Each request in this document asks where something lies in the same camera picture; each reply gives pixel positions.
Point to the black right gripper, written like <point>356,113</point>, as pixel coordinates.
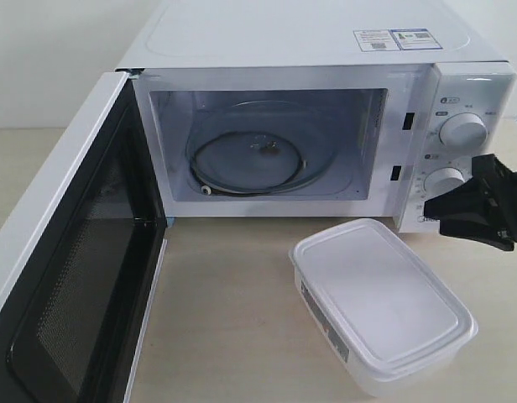
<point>482,210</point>

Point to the white plastic lidded container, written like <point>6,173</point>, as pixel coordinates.
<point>385,314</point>

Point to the white Midea microwave body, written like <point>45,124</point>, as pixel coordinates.
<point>195,58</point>

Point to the lower white timer knob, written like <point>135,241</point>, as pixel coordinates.
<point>442,181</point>

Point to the upper white power knob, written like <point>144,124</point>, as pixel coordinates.
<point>463,131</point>

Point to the blue energy label sticker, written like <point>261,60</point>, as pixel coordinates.
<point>415,39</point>

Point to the white warning label sticker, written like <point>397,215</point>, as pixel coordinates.
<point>375,40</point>

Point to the glass turntable plate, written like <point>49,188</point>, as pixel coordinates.
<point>260,148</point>

